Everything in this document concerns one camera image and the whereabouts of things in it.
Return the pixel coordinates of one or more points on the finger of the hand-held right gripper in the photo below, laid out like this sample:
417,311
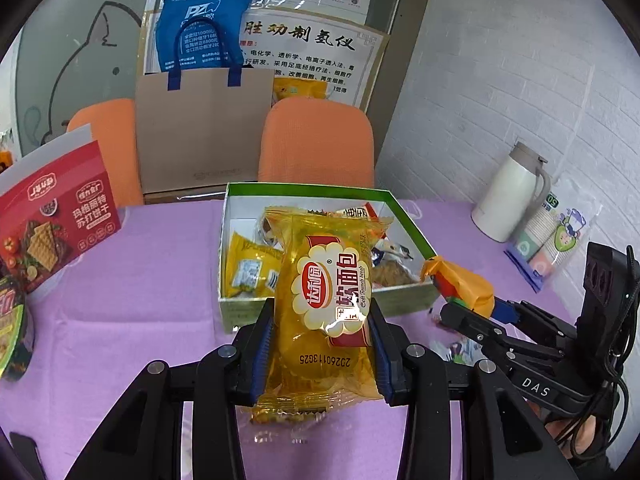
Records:
540,317
475,327

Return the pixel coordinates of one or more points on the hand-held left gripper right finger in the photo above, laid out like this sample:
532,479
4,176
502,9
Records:
380,355

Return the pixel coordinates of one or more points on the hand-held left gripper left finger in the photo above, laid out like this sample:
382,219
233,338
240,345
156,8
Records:
262,345

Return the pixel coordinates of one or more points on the white box with green rim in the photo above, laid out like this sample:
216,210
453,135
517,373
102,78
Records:
240,310

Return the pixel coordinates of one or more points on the yellow bread packet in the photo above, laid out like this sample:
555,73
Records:
320,310

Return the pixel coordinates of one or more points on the person's right hand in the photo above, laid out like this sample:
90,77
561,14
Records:
585,435

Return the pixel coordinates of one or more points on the small colourful candy wrapper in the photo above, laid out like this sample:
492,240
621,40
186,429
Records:
457,352

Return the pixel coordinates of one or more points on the yellow snack packet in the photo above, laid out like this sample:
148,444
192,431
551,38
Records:
250,265

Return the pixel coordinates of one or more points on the brown snack packet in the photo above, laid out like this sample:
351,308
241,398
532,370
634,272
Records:
395,272

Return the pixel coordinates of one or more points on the paper cups pack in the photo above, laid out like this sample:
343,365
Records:
555,235

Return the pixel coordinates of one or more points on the white snack packet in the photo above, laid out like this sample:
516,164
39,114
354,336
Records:
392,249

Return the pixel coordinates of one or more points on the white thermos jug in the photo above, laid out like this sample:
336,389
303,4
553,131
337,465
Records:
507,195

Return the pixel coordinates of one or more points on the purple printed tablecloth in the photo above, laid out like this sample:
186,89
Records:
135,320

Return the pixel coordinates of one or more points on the orange chair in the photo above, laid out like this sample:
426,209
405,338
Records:
315,140
112,150

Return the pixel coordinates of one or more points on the brown paper bag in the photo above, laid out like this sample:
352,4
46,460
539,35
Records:
200,135

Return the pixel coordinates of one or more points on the red cracker box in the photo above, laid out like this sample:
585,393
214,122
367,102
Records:
55,210

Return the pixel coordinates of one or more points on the green instant noodle bowl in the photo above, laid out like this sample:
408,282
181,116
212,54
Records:
12,330

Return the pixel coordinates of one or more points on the yellow bag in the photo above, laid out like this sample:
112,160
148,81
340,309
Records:
300,91

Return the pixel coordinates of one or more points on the black object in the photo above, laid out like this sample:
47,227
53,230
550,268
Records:
27,457

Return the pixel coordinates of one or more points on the cat outline decal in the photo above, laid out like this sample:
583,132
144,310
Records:
85,60

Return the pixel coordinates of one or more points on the blue tote bag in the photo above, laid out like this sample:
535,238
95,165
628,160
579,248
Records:
200,15

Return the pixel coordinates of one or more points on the white text wall poster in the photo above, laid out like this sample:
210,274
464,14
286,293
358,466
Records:
310,55

